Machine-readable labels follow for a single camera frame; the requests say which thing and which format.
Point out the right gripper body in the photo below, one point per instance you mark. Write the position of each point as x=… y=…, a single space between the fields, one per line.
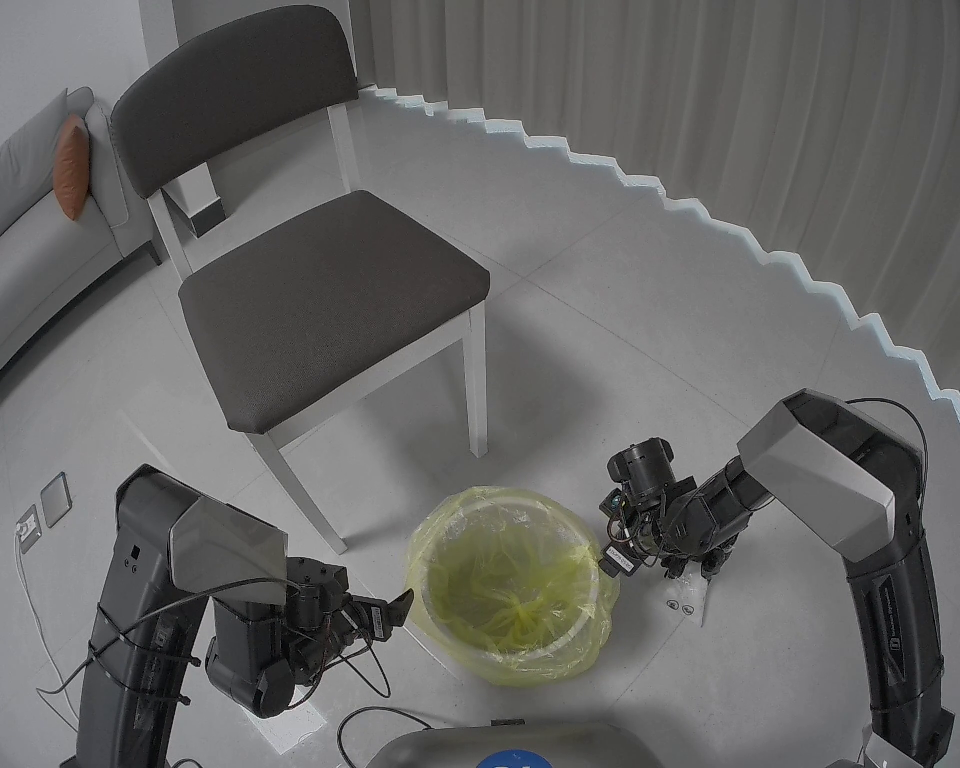
x=637 y=547

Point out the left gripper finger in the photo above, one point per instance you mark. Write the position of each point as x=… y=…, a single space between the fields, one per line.
x=401 y=609

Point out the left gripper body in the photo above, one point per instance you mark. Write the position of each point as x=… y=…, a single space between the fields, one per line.
x=361 y=619

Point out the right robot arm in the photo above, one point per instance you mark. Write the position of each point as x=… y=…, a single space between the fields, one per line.
x=825 y=472

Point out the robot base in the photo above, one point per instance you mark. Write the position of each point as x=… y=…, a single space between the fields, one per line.
x=510 y=746

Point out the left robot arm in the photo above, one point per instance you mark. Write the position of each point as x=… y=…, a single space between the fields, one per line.
x=142 y=570

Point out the yellow plastic bag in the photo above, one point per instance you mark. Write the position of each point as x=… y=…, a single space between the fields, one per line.
x=517 y=611

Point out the white trash bin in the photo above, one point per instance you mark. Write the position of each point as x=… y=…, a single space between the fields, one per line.
x=517 y=496

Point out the clear printed wrapper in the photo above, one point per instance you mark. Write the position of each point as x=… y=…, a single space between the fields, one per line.
x=694 y=604

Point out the pale grey curtain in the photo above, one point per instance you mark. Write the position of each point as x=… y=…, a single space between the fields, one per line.
x=712 y=97

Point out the grey sofa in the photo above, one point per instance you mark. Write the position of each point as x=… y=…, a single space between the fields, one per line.
x=45 y=270

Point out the orange cushion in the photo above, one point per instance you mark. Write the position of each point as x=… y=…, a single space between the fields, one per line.
x=73 y=169

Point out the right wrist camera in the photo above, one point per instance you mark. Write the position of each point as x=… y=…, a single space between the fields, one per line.
x=613 y=504

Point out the grey seat white frame chair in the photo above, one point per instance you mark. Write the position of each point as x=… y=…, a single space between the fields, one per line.
x=330 y=300

